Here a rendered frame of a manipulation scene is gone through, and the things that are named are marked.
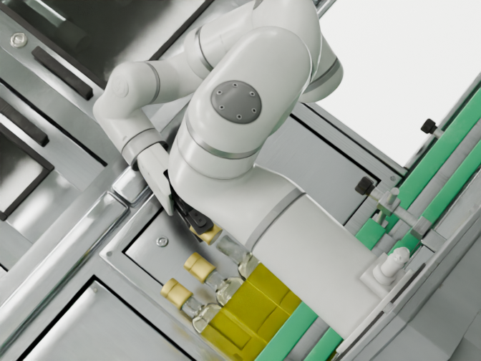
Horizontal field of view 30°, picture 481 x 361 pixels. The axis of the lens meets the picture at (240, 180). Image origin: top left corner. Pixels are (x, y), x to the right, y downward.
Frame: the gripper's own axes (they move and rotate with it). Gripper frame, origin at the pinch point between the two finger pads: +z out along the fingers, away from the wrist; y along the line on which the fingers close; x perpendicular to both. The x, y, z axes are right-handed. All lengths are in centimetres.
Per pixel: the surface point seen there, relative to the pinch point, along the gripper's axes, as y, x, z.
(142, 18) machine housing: -16, 18, -48
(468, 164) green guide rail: 4.8, 41.7, 18.5
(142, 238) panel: -12.5, -7.9, -7.4
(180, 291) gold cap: 1.8, -9.3, 7.9
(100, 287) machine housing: -16.1, -19.0, -5.2
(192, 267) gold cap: 1.2, -5.3, 5.6
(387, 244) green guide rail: 13.6, 19.1, 22.7
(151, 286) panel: -12.0, -11.6, 1.0
